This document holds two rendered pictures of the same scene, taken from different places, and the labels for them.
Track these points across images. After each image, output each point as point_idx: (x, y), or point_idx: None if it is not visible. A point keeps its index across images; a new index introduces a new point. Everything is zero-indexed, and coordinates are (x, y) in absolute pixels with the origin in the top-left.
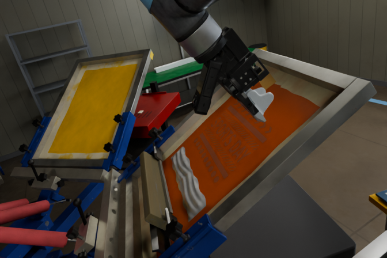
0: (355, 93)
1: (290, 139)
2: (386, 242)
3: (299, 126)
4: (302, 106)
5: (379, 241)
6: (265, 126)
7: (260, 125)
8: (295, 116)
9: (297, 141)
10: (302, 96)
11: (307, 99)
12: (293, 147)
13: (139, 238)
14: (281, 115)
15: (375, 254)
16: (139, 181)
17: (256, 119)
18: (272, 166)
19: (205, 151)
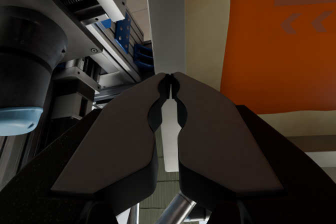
0: (167, 155)
1: (215, 43)
2: (110, 10)
3: (223, 71)
4: (253, 100)
5: (112, 5)
6: (312, 24)
7: (333, 16)
8: (251, 80)
9: (166, 56)
10: (273, 114)
11: (256, 113)
12: (162, 43)
13: None
14: (286, 67)
15: None
16: None
17: (141, 82)
18: None
19: None
